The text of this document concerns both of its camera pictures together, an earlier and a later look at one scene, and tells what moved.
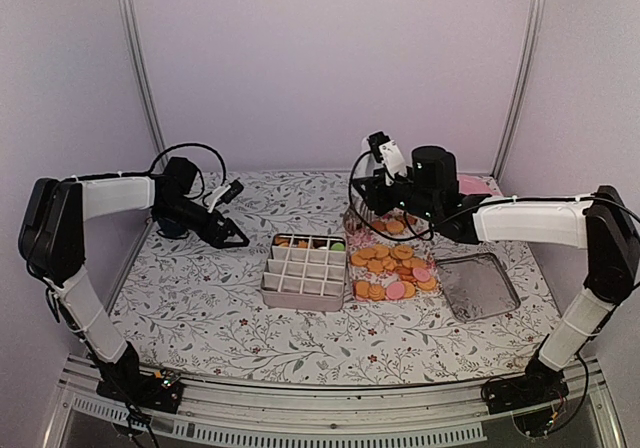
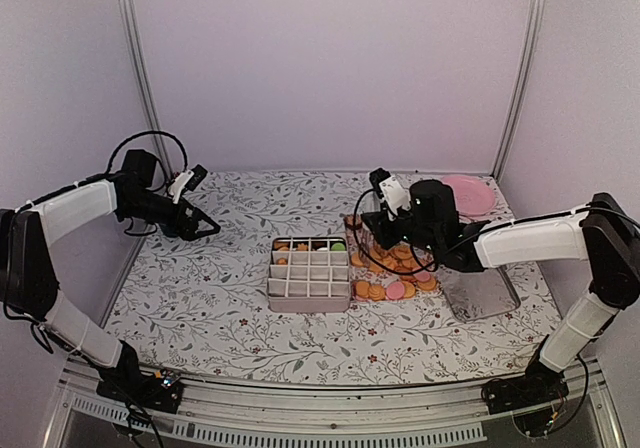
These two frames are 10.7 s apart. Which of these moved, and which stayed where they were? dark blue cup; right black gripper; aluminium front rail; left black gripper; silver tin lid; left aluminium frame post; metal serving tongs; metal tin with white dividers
Moved: right black gripper; metal serving tongs; left black gripper
Stayed: aluminium front rail; left aluminium frame post; silver tin lid; dark blue cup; metal tin with white dividers
